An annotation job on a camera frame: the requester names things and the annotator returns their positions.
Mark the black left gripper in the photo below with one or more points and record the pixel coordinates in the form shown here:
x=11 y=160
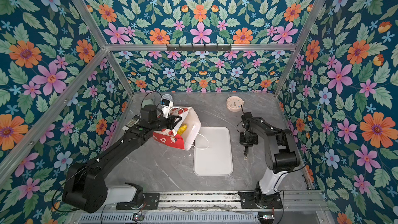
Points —
x=171 y=121

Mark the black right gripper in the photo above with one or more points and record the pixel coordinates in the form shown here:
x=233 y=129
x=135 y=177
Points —
x=242 y=141

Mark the yellow fake croissant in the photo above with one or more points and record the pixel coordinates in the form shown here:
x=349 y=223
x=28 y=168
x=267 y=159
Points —
x=182 y=129

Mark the red white paper bag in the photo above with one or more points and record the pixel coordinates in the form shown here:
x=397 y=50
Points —
x=185 y=141

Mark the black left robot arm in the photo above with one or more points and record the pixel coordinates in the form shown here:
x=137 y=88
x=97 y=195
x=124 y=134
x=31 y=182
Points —
x=85 y=188

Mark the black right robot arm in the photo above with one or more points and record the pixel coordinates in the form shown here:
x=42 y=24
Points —
x=281 y=156

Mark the white round alarm clock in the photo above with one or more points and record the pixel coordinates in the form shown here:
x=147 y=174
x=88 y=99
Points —
x=167 y=97

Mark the green glasses case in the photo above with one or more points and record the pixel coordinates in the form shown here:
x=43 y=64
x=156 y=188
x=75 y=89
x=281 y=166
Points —
x=148 y=104

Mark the white rectangular tray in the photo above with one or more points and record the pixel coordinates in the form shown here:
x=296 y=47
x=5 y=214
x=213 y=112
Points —
x=212 y=152

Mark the white remote control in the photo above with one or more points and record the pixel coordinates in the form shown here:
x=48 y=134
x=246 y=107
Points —
x=133 y=121

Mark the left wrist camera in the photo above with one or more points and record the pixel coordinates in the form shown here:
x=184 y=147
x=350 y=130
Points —
x=166 y=106

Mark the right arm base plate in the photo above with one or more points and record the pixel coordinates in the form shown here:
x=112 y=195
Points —
x=252 y=200

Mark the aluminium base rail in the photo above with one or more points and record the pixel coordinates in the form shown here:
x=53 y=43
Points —
x=293 y=200

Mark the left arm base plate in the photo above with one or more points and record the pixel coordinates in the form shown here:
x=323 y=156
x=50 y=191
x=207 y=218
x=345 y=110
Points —
x=142 y=201

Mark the black hook rail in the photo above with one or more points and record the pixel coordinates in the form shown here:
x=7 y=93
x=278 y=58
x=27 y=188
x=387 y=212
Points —
x=194 y=48

